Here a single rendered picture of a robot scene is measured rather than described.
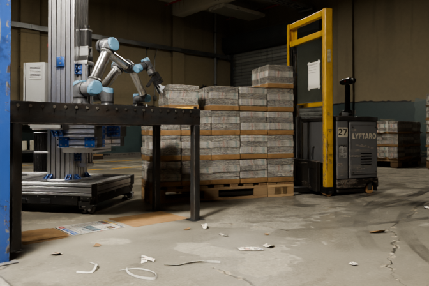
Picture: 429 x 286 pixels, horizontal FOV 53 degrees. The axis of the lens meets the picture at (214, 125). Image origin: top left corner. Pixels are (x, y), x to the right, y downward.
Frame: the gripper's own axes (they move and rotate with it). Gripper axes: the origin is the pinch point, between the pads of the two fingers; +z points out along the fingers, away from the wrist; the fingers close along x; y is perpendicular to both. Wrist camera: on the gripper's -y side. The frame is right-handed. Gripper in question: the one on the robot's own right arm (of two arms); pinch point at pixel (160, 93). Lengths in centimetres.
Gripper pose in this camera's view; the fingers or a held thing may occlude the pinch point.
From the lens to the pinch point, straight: 408.9
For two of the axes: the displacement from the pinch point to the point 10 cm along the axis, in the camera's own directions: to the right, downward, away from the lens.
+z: 4.6, 8.7, 1.6
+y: 8.1, -4.9, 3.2
